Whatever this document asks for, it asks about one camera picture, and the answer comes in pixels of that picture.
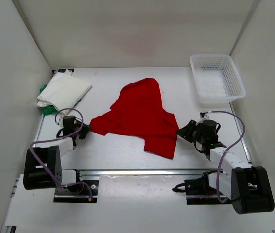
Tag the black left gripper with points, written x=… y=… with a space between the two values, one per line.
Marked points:
x=85 y=130

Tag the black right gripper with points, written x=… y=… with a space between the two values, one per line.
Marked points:
x=186 y=132

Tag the green t-shirt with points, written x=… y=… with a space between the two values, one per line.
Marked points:
x=45 y=101

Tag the white t-shirt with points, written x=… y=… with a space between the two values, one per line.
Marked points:
x=68 y=90

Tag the red t-shirt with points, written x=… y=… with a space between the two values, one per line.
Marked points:
x=139 y=112

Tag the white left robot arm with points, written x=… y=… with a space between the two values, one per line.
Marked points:
x=43 y=167

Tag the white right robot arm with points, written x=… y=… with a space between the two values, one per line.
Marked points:
x=246 y=187

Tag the white plastic laundry basket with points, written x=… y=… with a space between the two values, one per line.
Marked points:
x=217 y=79

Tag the dark table label sticker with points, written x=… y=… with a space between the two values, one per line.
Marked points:
x=66 y=70

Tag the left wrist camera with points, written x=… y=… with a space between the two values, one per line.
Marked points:
x=59 y=121

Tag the aluminium rail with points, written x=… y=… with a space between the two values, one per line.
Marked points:
x=141 y=172

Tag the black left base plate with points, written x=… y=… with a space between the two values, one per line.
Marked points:
x=79 y=193

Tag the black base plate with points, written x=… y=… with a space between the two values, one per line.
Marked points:
x=79 y=193
x=196 y=191

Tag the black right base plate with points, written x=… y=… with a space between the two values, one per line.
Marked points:
x=196 y=191

